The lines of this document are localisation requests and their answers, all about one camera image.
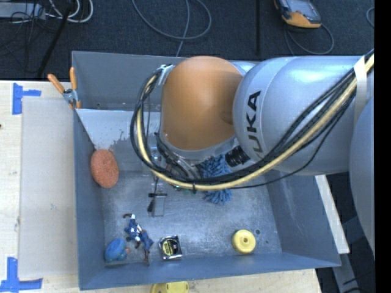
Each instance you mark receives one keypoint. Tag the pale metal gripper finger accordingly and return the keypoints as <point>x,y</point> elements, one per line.
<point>151,204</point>
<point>160,206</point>

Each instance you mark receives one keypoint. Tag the blue toy action figure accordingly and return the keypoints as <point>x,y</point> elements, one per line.
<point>134,230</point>

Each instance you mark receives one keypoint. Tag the grey metal bin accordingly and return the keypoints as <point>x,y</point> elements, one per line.
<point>198,221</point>

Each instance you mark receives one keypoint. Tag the black and yellow tape measure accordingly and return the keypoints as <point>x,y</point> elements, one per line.
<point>170,247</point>

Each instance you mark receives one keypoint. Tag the blue fuzzy cloth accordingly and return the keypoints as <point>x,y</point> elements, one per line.
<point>215,168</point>

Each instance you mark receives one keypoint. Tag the blue toy lump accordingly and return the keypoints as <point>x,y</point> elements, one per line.
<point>115,250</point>

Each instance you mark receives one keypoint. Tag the orange-brown oval scrubber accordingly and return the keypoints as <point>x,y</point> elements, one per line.
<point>104,169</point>

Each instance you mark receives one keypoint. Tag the yellow round object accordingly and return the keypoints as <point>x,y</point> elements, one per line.
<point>169,287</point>

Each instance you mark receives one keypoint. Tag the yellow plastic wheel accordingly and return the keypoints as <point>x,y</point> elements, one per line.
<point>243,241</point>

